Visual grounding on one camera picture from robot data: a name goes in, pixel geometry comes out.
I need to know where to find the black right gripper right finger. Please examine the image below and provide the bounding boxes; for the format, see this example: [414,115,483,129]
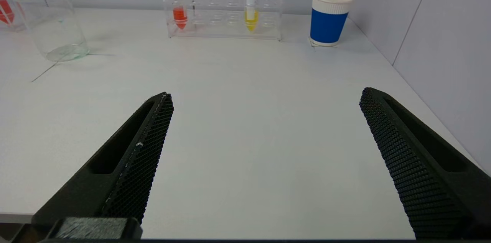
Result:
[359,87,491,240]

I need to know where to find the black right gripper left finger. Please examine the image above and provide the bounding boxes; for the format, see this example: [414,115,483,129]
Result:
[33,92,174,225]

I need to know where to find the test tube with yellow pigment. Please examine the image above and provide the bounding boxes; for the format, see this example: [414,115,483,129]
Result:
[244,0,259,32]

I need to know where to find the clear glass beaker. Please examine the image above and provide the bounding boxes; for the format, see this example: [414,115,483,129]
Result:
[8,0,90,62]

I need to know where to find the test tube with red pigment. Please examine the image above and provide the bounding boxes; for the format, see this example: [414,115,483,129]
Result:
[0,0,15,25]
[171,0,188,30]

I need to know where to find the clear acrylic test tube rack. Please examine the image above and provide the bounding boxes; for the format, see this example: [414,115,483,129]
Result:
[163,0,283,41]
[0,0,28,32]

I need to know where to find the blue and white paper cup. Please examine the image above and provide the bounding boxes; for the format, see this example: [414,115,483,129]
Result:
[310,0,354,47]

